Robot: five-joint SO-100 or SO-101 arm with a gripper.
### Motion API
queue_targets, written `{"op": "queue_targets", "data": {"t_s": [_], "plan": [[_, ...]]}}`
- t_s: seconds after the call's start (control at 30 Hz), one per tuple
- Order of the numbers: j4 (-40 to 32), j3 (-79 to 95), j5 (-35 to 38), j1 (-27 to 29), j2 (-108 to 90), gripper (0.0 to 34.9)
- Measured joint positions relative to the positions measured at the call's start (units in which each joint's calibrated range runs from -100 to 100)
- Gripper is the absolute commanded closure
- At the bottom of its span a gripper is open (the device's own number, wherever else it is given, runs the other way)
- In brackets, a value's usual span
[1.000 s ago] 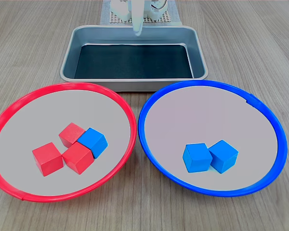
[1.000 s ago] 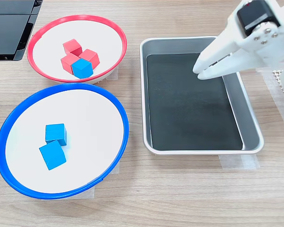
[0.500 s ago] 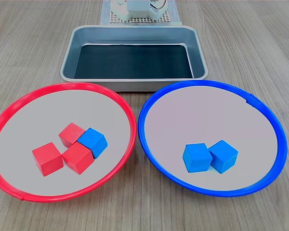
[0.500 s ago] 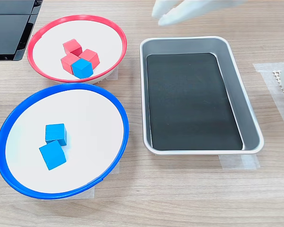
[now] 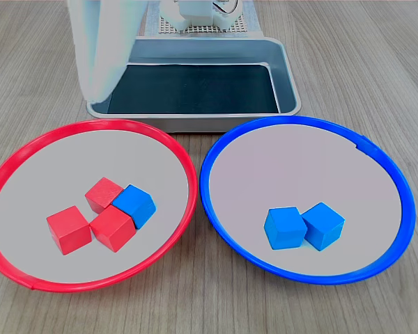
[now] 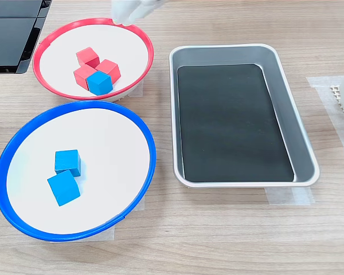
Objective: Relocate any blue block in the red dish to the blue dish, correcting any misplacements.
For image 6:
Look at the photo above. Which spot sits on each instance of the translucent tape strip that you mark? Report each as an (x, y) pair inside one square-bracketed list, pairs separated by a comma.
[(109, 233), (289, 196), (326, 94), (139, 88)]

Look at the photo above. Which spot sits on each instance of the steel tray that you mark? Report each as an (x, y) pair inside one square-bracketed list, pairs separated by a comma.
[(304, 149)]

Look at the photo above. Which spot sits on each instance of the black tray mat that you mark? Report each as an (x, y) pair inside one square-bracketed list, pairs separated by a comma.
[(218, 123)]

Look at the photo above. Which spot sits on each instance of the black electronic device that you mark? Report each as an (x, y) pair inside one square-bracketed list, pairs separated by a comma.
[(8, 37)]

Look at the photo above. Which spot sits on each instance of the red cube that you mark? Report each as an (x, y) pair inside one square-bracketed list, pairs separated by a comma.
[(110, 68), (81, 76), (87, 54)]

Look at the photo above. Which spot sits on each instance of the red-rimmed white plate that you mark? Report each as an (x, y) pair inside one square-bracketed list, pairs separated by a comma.
[(93, 20)]

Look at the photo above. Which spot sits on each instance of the pale perforated base plate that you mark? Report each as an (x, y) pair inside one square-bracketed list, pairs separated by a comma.
[(339, 97)]

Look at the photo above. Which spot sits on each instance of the blue cube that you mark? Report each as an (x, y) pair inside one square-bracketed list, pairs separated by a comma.
[(99, 83), (63, 187), (66, 160)]

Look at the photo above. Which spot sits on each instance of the blue-rimmed white plate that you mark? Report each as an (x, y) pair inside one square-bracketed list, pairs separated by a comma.
[(97, 137)]

